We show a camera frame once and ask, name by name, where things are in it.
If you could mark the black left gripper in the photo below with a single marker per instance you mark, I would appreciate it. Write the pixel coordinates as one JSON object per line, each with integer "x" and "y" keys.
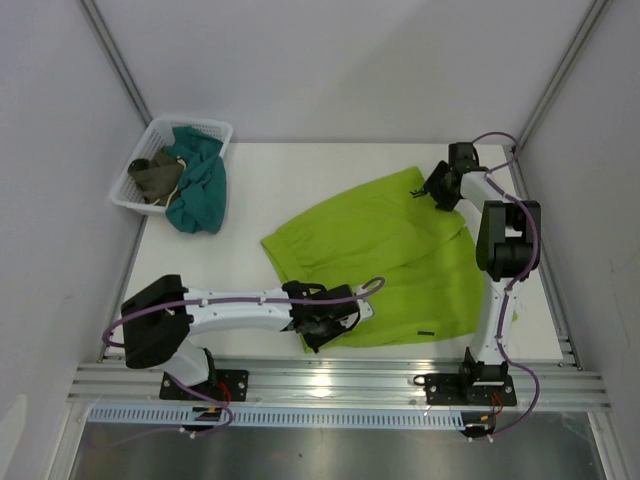
{"x": 341, "y": 327}

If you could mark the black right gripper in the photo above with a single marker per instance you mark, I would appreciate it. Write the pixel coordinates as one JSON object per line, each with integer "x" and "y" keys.
{"x": 446, "y": 203}

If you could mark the lime green shorts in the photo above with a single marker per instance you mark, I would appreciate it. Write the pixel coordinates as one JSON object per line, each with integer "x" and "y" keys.
{"x": 433, "y": 287}

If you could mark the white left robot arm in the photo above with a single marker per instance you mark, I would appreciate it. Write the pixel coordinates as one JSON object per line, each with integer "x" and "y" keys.
{"x": 160, "y": 320}

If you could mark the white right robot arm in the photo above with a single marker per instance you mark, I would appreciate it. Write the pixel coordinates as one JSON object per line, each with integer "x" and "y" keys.
{"x": 507, "y": 251}

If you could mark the teal shorts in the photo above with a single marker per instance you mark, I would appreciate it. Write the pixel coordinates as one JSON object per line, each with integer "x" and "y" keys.
{"x": 202, "y": 187}

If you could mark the olive brown shorts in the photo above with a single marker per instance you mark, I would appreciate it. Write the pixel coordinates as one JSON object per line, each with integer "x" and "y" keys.
{"x": 157, "y": 178}

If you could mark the white plastic basket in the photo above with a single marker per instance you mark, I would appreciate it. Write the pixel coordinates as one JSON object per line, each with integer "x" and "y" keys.
{"x": 158, "y": 134}

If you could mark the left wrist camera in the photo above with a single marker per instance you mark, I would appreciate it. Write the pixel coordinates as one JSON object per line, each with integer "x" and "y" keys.
{"x": 366, "y": 310}

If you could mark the aluminium mounting rail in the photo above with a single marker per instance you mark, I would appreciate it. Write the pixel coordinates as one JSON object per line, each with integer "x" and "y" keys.
{"x": 342, "y": 383}

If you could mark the slotted grey cable duct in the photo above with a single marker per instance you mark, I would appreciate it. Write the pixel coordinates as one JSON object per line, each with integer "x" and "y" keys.
{"x": 247, "y": 416}

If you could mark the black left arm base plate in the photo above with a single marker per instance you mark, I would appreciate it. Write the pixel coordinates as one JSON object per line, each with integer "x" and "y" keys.
{"x": 229, "y": 386}

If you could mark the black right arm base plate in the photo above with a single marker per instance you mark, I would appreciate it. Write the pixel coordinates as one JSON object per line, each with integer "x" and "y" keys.
{"x": 448, "y": 389}

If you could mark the right aluminium corner post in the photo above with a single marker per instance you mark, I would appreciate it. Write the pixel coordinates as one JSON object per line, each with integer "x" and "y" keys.
{"x": 587, "y": 26}

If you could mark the aluminium corner post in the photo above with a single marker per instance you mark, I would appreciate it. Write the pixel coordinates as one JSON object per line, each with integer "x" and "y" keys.
{"x": 587, "y": 26}
{"x": 107, "y": 42}

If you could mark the left aluminium corner post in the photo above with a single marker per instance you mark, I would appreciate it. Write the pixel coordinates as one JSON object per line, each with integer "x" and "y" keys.
{"x": 107, "y": 42}

